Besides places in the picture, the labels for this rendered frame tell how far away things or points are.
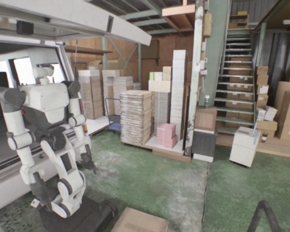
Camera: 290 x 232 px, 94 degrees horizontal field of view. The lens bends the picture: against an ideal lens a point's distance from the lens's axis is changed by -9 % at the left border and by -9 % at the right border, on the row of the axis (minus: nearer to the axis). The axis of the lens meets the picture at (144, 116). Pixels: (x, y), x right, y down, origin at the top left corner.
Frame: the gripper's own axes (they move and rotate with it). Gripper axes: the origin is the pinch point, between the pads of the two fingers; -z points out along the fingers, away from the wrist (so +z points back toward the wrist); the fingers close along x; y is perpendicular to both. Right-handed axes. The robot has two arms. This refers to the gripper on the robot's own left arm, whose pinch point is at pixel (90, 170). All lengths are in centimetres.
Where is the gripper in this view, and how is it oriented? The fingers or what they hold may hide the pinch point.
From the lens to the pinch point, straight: 152.6
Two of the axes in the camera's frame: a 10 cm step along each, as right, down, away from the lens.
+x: 8.7, -0.6, -4.9
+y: 4.6, -2.7, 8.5
